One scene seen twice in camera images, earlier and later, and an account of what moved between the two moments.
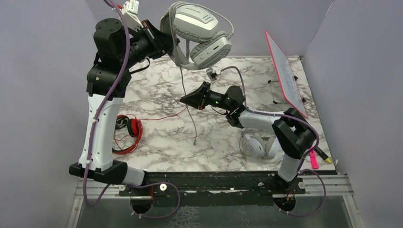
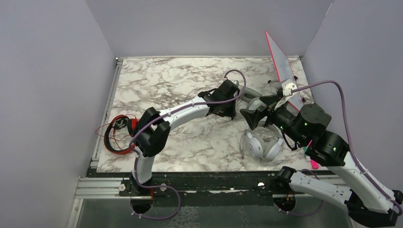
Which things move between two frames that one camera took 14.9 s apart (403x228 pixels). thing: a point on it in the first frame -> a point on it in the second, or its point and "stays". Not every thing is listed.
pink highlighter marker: [314, 162] stays
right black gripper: [196, 99] -> [269, 109]
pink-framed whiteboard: [288, 81] stays
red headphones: [135, 128] stays
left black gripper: [160, 42] -> [230, 113]
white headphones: [197, 43] -> [250, 96]
